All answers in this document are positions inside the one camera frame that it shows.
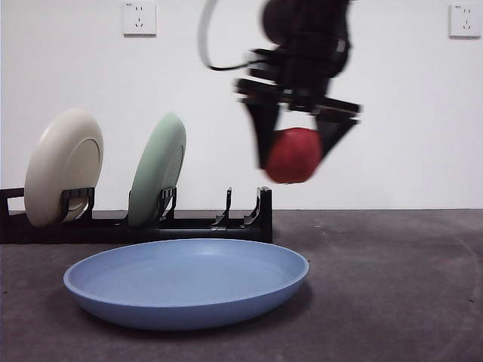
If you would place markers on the white wall socket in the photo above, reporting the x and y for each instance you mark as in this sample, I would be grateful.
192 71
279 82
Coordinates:
465 21
139 19

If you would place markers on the blue round plate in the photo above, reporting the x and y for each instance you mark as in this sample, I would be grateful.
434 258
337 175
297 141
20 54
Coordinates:
185 286

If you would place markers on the red apple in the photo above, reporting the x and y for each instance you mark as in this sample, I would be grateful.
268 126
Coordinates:
296 158

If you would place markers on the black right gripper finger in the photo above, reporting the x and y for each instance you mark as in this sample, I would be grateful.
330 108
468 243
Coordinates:
332 134
266 128

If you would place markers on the black plate rack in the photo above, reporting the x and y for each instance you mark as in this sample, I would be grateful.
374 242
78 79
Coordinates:
113 234

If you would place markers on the light green round plate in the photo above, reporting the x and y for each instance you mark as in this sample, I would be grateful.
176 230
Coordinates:
158 166

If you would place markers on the cream round plate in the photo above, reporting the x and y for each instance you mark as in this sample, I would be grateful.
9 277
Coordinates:
53 162

